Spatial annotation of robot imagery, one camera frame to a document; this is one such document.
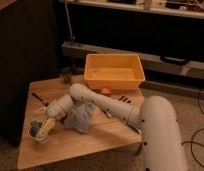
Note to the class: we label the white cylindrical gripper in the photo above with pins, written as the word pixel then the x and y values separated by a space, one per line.
pixel 56 109

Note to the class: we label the blue-grey sponge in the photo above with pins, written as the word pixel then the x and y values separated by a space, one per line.
pixel 35 126

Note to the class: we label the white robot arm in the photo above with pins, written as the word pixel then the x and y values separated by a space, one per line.
pixel 155 118

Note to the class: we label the white paper cup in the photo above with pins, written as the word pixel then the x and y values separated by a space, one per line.
pixel 33 135

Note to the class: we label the dark small fork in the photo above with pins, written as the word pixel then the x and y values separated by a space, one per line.
pixel 40 99

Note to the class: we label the grey-blue crumpled cloth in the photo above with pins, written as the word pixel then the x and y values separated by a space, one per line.
pixel 79 118

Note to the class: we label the dark glass jar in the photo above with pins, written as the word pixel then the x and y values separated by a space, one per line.
pixel 66 75

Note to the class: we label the wooden table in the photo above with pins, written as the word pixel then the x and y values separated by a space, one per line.
pixel 62 144

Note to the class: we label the orange ball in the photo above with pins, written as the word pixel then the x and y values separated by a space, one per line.
pixel 106 92

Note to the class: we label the striped black white object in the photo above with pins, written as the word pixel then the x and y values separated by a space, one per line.
pixel 125 99

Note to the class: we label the yellow plastic bin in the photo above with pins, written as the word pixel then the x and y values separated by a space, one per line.
pixel 114 71

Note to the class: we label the grey metal shelf rail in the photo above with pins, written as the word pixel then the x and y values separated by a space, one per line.
pixel 169 65

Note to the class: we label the white fork black handle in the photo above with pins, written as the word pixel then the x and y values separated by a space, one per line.
pixel 110 116

